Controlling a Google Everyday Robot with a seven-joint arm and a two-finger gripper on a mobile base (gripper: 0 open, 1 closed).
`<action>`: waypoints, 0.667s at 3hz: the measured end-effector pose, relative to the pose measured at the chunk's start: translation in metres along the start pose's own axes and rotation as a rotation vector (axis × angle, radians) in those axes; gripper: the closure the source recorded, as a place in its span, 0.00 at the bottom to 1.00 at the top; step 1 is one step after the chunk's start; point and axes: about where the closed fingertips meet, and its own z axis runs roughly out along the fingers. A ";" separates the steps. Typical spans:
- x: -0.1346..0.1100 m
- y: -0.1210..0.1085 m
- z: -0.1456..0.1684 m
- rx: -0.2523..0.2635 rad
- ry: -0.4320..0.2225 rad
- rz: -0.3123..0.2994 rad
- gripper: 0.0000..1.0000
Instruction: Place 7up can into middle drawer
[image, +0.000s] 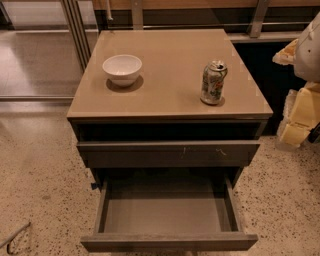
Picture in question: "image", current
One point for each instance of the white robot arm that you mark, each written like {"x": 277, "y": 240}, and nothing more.
{"x": 306, "y": 65}

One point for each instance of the brown drawer cabinet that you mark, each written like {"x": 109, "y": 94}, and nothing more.
{"x": 164, "y": 103}

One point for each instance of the white ceramic bowl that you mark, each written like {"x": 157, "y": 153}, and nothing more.
{"x": 122, "y": 70}

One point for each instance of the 7up soda can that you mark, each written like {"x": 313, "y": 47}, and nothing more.
{"x": 213, "y": 77}

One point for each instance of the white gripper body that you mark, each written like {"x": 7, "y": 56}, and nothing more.
{"x": 309, "y": 55}

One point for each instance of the open middle drawer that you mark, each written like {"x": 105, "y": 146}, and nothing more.
{"x": 170, "y": 213}

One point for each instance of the closed top drawer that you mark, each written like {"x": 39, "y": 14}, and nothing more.
{"x": 234, "y": 153}

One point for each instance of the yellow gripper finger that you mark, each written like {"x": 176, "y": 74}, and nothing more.
{"x": 286, "y": 55}
{"x": 292, "y": 135}

